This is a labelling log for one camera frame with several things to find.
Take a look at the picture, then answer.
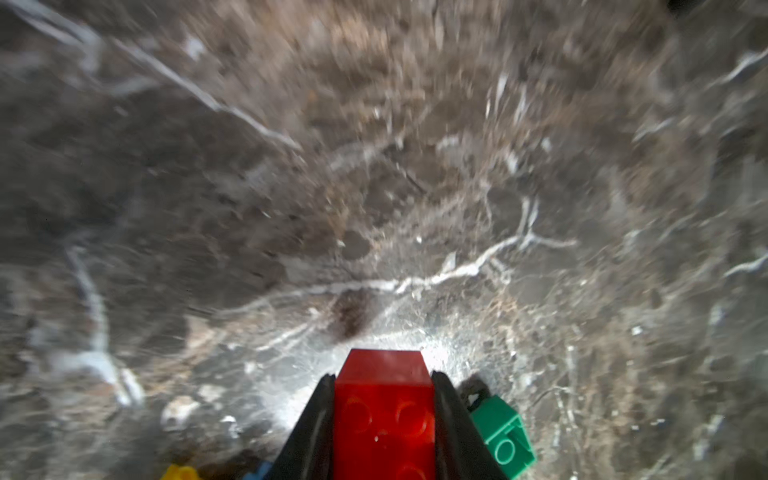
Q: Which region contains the bright green square lego brick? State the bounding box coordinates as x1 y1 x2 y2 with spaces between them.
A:
470 396 536 480

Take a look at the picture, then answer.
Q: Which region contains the orange-red square lego brick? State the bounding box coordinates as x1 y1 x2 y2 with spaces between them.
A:
332 349 436 480

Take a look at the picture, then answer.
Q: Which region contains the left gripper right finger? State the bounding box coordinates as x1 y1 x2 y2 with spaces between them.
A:
431 371 506 480

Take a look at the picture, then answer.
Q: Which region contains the yellow lego brick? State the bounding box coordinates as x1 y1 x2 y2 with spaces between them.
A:
161 464 201 480

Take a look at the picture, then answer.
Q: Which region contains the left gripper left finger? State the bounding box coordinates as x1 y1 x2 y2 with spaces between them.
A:
265 374 336 480

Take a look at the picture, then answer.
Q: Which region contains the light blue long lego brick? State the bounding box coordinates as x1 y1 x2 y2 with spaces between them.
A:
242 461 272 480

